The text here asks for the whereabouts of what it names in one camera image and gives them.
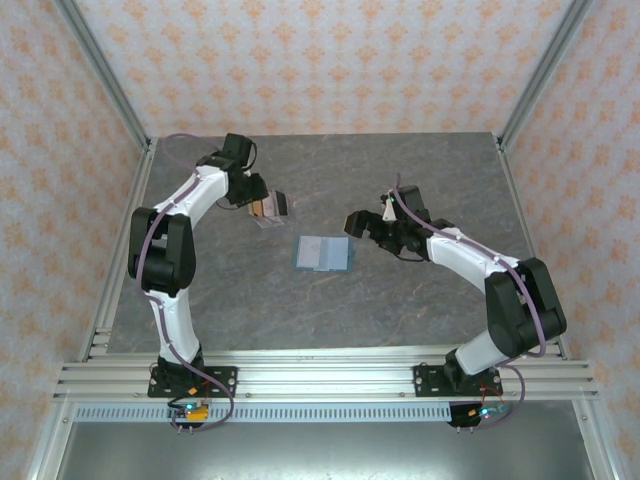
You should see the teal card holder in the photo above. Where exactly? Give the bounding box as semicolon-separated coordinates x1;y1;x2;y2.
291;234;357;274

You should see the small controller board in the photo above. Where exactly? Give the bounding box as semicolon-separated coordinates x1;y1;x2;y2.
467;405;510;420
167;402;211;422

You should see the grey metal sheet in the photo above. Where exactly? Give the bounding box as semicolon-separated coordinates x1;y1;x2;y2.
54;422;601;480

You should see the purple cable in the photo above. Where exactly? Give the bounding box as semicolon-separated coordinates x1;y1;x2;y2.
139;132;236;434
394;172;547;434

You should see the aluminium side rail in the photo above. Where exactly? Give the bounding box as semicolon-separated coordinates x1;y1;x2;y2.
79;138;159;362
494;134;571;361

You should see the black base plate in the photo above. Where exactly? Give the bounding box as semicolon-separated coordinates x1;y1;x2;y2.
147;366;239;399
412;364;501;399

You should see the aluminium mounting rail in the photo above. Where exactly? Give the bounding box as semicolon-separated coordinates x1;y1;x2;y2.
52;349;599;402

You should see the aluminium frame post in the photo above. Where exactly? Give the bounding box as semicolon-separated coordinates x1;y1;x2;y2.
53;0;153;150
498;0;597;149

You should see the grey slotted cable duct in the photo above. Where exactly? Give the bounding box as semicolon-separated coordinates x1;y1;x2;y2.
74;403;576;425

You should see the aluminium frame leg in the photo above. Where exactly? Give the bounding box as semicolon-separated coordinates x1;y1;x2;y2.
572;399;619;480
27;399;76;480

